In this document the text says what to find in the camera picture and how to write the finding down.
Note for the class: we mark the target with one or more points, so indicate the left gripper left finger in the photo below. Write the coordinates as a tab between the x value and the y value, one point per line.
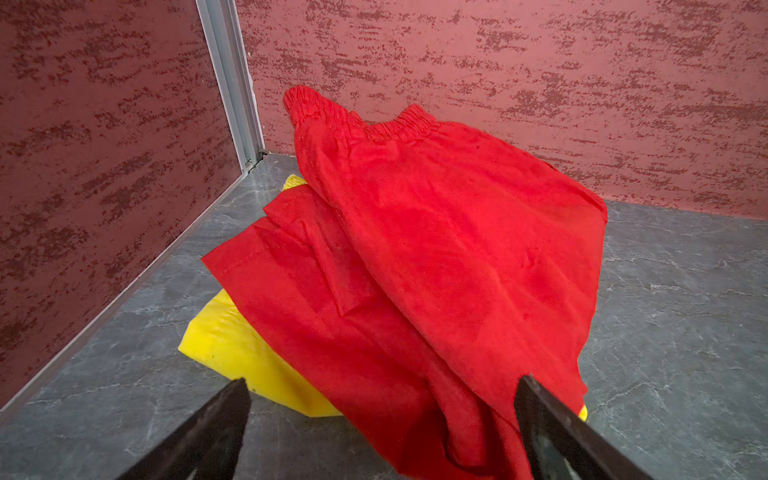
206	446

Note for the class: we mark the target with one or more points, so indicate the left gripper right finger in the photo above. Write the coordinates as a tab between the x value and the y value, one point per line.
559	445

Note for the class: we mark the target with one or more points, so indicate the yellow shorts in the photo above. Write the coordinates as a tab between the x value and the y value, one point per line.
252	354

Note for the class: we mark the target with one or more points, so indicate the red shorts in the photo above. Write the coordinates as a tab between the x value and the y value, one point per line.
538	328

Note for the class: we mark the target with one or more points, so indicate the left corner aluminium profile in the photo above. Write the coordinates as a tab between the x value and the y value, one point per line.
225	43

